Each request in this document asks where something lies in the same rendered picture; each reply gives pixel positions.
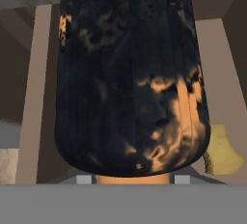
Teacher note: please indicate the yellow sponge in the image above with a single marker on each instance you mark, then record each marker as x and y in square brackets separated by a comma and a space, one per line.
[223, 154]

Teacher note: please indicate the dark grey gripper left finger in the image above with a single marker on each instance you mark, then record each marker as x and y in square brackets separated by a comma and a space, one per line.
[83, 179]

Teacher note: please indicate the brown open cupboard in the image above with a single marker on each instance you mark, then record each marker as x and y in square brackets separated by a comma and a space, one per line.
[215, 73]

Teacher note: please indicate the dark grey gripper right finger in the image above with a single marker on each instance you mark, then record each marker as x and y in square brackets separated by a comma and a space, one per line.
[182, 179]

